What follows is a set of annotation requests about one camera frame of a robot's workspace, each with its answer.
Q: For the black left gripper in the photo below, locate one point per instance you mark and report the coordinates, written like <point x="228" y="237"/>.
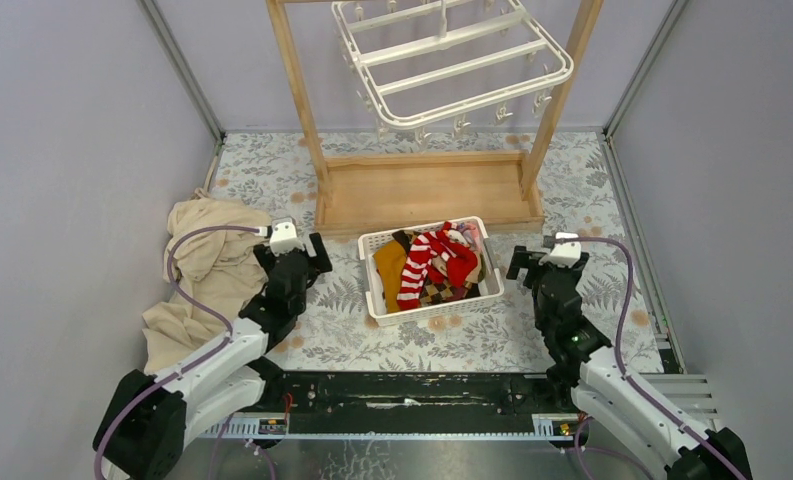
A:
<point x="320" y="263"/>

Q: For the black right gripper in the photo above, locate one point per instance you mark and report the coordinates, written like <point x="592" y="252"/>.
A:
<point x="521" y="258"/>

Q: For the white plastic basket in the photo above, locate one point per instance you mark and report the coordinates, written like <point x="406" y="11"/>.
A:
<point x="491" y="287"/>

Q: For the pink patterned sock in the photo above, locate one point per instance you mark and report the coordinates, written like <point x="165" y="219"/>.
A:
<point x="472" y="233"/>

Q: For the plain red sock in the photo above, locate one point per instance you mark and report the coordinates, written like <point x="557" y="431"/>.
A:
<point x="451" y="259"/>

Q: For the mustard yellow sock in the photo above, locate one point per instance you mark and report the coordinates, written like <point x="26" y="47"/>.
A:
<point x="390" y="260"/>

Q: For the wooden hanger stand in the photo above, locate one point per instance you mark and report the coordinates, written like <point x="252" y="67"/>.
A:
<point x="363" y="193"/>

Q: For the red white striped sock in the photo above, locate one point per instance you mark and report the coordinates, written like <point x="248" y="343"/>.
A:
<point x="422" y="250"/>

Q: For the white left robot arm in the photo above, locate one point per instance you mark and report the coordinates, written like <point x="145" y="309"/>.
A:
<point x="152" y="418"/>

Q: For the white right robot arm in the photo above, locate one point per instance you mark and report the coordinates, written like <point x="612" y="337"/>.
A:
<point x="667" y="442"/>

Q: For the white plastic clip hanger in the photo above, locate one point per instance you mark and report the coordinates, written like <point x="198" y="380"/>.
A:
<point x="432" y="62"/>

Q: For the floral patterned table mat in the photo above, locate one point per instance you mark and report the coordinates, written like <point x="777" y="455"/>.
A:
<point x="272" y="172"/>

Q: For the beige crumpled cloth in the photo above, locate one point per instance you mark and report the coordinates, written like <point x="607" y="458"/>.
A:
<point x="217" y="269"/>

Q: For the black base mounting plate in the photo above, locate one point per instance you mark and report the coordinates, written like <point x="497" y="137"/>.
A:
<point x="416" y="403"/>

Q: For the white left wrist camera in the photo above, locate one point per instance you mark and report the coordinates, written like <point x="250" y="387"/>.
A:
<point x="281" y="237"/>

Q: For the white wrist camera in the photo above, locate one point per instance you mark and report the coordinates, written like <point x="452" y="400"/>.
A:
<point x="564" y="250"/>
<point x="281" y="237"/>

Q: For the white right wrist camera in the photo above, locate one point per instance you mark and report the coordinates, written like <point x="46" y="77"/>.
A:
<point x="564" y="250"/>

